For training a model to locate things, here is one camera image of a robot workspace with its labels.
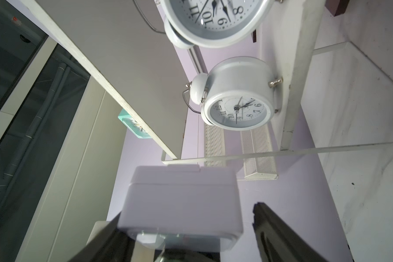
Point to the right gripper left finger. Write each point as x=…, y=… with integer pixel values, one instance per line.
x=110, y=245

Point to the white two-tier shelf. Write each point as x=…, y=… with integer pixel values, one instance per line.
x=142, y=72

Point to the white twin-bell alarm clock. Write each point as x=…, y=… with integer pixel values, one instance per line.
x=238, y=94
x=209, y=24

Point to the lavender square alarm clock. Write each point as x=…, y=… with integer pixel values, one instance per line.
x=186, y=207

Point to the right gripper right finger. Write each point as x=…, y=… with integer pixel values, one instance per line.
x=277, y=242

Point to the mint square clock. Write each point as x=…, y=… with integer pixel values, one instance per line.
x=133, y=125

